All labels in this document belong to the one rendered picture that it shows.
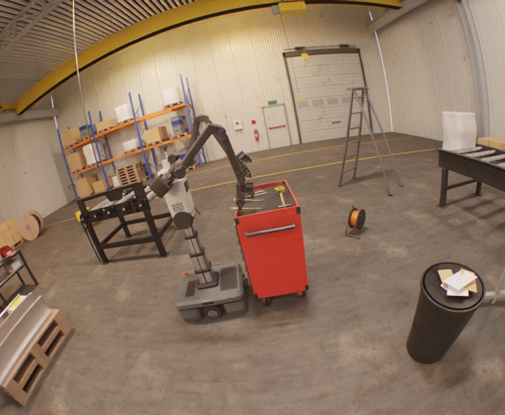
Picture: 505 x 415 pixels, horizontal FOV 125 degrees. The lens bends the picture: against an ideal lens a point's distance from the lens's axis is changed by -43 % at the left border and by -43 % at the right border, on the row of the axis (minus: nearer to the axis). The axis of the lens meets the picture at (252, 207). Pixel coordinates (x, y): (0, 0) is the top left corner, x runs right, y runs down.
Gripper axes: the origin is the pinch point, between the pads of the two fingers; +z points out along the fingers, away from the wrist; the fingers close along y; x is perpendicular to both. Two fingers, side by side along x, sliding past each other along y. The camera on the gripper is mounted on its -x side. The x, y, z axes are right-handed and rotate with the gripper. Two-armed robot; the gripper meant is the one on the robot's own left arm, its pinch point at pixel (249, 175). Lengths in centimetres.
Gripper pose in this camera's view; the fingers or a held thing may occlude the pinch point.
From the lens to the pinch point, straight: 203.5
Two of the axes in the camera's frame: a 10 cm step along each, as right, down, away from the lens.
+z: 6.6, 6.8, 3.2
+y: -1.0, -3.4, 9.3
